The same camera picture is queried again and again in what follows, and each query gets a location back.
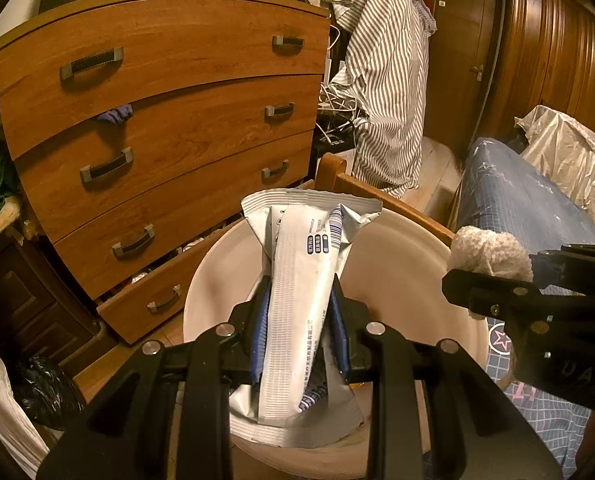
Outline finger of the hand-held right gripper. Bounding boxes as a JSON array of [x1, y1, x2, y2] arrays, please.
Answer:
[[530, 244, 595, 293], [441, 269, 561, 335]]

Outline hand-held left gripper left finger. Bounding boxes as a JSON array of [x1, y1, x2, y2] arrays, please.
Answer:
[[36, 275, 273, 480]]

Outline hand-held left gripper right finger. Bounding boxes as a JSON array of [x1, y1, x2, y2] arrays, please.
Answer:
[[327, 280, 563, 480]]

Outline white foil packet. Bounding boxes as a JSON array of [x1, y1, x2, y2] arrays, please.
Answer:
[[230, 188, 383, 450]]

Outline white plastic bucket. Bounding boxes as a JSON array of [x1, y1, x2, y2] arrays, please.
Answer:
[[182, 212, 491, 480]]

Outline blue star-print bed sheet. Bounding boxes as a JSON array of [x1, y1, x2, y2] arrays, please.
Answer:
[[457, 137, 595, 476]]

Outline white plastic dust sheet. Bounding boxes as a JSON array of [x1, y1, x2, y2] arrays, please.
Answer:
[[515, 105, 595, 246]]

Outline light wooden chair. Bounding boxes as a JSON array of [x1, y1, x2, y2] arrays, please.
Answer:
[[315, 154, 455, 248]]

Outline black power strip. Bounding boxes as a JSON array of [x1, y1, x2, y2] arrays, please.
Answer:
[[315, 132, 355, 153]]

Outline black plastic bag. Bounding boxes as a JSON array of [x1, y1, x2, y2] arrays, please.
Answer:
[[18, 356, 86, 431]]

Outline dark wooden wardrobe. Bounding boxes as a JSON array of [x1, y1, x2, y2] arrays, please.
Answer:
[[482, 0, 595, 136]]

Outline dark wooden cabinet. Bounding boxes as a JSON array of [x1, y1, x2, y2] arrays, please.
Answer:
[[0, 240, 118, 376]]

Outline wooden chest of drawers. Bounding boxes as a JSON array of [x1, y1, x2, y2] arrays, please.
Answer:
[[0, 0, 331, 346]]

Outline grey striped cloth cover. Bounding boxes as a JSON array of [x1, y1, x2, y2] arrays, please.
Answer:
[[318, 0, 437, 200]]

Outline brown wooden door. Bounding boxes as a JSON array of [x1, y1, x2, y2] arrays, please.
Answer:
[[420, 0, 503, 141]]

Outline purple cloth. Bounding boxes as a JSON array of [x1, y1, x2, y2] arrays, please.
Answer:
[[96, 105, 134, 126]]

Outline tangle of white cables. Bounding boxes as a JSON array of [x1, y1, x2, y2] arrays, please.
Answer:
[[317, 25, 373, 146]]

